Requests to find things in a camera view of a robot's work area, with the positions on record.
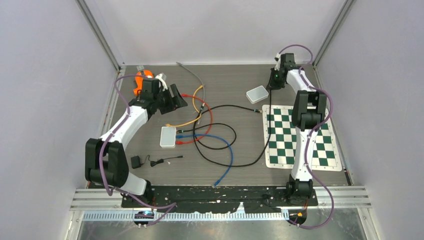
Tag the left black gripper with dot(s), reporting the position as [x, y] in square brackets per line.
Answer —
[176, 101]

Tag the white network switch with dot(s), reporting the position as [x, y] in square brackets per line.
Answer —
[257, 94]
[168, 137]

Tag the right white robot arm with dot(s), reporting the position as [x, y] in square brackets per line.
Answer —
[308, 113]

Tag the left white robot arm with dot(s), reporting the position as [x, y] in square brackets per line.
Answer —
[105, 158]

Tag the orange S-shaped block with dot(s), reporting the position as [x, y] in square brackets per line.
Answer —
[139, 80]

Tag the black power adapter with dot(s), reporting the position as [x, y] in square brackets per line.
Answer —
[137, 162]

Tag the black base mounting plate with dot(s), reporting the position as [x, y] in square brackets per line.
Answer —
[217, 200]

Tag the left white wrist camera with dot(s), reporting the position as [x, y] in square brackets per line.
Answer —
[162, 78]

